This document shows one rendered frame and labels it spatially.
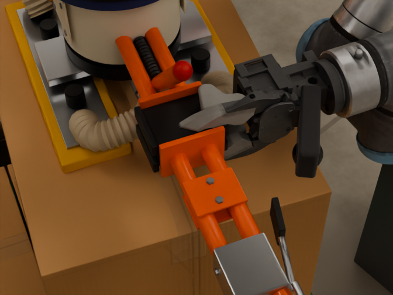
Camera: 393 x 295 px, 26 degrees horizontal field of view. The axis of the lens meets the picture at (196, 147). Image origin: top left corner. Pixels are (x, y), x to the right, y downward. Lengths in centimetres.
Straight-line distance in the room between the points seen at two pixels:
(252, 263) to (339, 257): 144
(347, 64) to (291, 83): 7
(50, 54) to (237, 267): 49
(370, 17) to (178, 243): 42
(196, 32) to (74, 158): 27
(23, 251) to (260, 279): 90
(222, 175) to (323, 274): 136
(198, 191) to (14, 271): 81
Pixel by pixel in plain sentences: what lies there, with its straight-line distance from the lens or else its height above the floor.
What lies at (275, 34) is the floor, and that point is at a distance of 285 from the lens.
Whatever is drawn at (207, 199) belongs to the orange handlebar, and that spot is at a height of 122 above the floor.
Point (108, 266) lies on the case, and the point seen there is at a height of 105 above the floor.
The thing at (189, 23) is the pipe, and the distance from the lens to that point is 128.
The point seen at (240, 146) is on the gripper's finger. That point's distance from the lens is 107.
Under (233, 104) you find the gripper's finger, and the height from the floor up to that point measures 125.
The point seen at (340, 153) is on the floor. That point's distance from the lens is 255.
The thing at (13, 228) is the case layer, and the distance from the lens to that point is 177.
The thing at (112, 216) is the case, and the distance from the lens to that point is 113.
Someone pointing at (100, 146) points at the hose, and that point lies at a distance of 111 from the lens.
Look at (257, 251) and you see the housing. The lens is 93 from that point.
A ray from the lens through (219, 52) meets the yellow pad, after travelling 128.
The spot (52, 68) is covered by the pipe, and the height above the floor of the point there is 112.
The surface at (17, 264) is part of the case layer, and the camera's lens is 173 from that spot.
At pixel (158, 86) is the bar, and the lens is 106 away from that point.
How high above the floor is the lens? 202
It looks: 53 degrees down
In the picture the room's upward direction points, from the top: straight up
